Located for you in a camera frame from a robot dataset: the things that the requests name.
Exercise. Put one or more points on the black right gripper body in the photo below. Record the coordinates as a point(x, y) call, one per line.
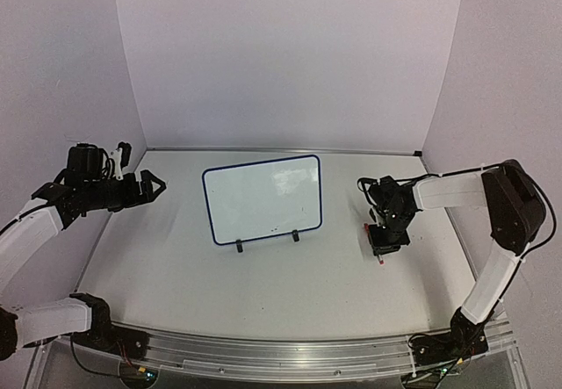
point(387, 243)

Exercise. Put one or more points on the white marker pen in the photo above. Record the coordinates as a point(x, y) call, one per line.
point(381, 259)

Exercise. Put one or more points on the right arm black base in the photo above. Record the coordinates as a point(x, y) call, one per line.
point(464, 339)

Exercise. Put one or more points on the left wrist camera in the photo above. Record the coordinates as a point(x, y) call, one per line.
point(119, 159)

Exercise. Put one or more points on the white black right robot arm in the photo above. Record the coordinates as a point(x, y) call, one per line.
point(516, 206)

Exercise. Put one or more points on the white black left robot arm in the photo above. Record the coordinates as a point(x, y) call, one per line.
point(93, 180)

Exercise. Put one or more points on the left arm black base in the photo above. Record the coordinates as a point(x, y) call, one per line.
point(105, 336)

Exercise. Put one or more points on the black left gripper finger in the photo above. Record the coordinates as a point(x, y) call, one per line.
point(151, 190)
point(148, 177)

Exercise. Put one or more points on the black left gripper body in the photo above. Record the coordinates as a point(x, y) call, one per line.
point(118, 198)

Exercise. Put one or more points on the aluminium front rail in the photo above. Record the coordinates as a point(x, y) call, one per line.
point(316, 361)

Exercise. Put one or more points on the blue-framed whiteboard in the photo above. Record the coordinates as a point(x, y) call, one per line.
point(262, 200)

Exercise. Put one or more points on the left black whiteboard foot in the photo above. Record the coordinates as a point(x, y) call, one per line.
point(239, 246)

